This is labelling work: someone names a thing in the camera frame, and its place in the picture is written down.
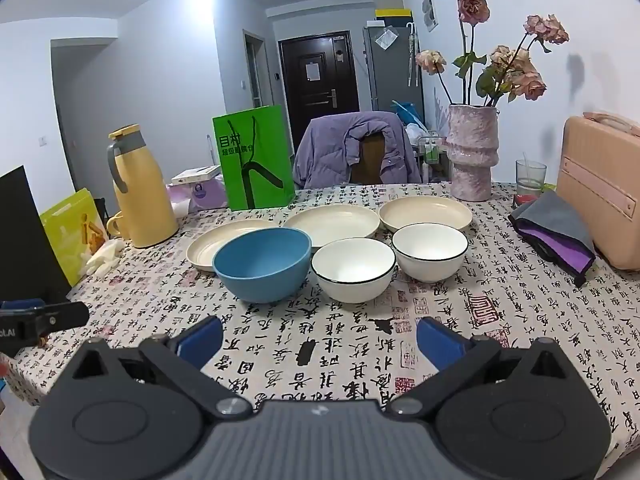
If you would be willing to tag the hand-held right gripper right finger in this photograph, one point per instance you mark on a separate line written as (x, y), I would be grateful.
(435, 342)

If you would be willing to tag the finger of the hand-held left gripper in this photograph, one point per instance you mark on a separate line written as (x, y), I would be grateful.
(70, 315)

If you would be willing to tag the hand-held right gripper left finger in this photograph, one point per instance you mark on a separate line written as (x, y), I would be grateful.
(200, 342)

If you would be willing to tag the white bowl with black rim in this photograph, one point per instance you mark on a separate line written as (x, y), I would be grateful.
(430, 260)

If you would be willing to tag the cream plate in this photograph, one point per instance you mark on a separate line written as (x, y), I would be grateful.
(425, 212)
(330, 222)
(205, 250)
(350, 280)

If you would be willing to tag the blue bowl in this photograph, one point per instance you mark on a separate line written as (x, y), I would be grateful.
(260, 270)

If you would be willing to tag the white rubber glove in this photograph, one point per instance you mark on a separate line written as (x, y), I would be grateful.
(102, 257)

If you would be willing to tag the yellow-green snack bag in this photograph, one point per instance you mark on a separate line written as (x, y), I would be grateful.
(65, 230)

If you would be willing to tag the printed calligraphy tablecloth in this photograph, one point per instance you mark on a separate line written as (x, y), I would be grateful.
(350, 360)

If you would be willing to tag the black paper bag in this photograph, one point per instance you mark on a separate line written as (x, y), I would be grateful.
(25, 240)

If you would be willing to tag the yellow mug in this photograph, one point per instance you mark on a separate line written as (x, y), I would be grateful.
(117, 227)

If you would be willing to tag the yellow thermos jug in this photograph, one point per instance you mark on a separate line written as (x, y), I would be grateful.
(145, 200)

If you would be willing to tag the purple tissue pack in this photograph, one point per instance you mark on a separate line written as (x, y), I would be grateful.
(205, 195)

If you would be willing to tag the white flat box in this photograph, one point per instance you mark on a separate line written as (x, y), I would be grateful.
(197, 174)

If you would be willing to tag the red-topped box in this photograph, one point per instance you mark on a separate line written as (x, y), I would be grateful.
(525, 199)

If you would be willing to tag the grey and purple cloth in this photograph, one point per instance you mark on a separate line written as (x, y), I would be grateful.
(555, 215)

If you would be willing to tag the pink textured vase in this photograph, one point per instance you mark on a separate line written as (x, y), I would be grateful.
(472, 160)

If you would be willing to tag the clear drinking glass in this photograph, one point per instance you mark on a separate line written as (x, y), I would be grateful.
(530, 177)

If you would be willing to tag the green paper bag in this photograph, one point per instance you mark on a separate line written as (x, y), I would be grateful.
(260, 160)

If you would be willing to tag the wooden chair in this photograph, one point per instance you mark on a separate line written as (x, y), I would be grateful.
(370, 155)

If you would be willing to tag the clear straw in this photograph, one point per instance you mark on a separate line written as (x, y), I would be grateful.
(526, 165)

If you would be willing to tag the purple puffer jacket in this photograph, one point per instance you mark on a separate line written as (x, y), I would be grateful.
(325, 150)

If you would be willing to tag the pink hard case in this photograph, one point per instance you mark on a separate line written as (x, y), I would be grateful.
(600, 185)

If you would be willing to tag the blue plastic bag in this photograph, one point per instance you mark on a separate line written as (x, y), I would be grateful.
(410, 112)

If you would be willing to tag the grey refrigerator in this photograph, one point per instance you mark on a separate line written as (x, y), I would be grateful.
(385, 75)

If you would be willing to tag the dark entrance door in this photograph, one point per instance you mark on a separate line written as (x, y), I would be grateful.
(295, 85)

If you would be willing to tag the grey interior door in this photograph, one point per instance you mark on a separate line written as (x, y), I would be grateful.
(254, 70)

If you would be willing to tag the white folded umbrella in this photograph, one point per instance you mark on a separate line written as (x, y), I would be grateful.
(411, 55)

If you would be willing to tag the yellow box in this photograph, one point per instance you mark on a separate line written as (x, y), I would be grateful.
(392, 12)

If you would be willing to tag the dried pink rose bouquet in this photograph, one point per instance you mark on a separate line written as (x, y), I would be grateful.
(472, 5)

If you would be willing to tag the grey wall panel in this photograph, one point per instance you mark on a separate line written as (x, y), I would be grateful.
(431, 10)

